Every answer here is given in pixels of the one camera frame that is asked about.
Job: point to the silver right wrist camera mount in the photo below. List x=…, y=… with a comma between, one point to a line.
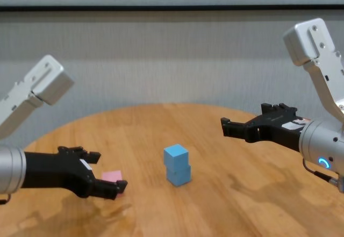
x=309, y=43

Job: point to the pink cube block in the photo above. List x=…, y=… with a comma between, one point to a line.
x=111, y=176

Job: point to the black wall trim strip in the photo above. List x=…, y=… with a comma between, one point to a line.
x=188, y=7

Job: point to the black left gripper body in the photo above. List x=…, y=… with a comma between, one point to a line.
x=59, y=172

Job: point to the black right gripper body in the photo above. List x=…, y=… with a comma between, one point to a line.
x=279, y=129

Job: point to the blue cube block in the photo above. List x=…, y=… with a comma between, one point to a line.
x=179, y=178
x=175, y=156

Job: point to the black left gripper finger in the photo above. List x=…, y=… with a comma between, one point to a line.
x=92, y=157
x=107, y=190

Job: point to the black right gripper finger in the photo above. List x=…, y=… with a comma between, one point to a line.
x=239, y=130
x=279, y=110

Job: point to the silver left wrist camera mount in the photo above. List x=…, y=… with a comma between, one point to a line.
x=51, y=83

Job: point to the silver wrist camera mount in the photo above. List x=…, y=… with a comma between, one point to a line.
x=309, y=43
x=51, y=83

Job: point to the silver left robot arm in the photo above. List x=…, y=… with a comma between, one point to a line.
x=10, y=169

